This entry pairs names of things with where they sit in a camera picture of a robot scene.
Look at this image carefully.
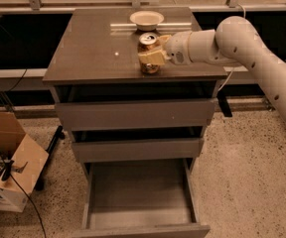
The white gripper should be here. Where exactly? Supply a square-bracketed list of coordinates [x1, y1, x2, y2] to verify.
[138, 31, 192, 65]

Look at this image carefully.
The orange soda can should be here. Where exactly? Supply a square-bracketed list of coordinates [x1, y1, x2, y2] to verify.
[137, 32, 160, 74]

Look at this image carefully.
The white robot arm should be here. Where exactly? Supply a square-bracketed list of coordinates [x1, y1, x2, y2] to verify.
[138, 16, 286, 124]

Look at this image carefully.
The top grey drawer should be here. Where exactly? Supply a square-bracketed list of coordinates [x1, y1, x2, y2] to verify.
[52, 80, 216, 131]

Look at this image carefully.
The grey drawer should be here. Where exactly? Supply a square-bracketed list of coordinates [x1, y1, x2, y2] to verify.
[72, 126, 204, 163]
[71, 159, 210, 238]
[52, 80, 216, 131]

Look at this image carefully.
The grey drawer cabinet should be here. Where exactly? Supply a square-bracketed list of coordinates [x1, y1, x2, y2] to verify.
[42, 6, 228, 171]

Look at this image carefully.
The middle grey drawer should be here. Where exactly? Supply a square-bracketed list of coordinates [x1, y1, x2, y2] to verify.
[72, 126, 204, 163]

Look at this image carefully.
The bottom grey drawer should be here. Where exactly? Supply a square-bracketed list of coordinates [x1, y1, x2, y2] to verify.
[71, 159, 210, 238]

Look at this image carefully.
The white paper bowl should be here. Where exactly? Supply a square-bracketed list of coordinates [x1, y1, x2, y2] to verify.
[130, 11, 164, 32]

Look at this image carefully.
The black stand leg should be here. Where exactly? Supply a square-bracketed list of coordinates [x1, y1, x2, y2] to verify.
[35, 125, 66, 190]

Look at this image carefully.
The open cardboard box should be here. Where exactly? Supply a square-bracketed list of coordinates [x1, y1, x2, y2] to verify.
[0, 112, 48, 212]

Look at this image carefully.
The white cable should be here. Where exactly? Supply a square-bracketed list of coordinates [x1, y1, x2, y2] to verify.
[217, 3, 247, 93]

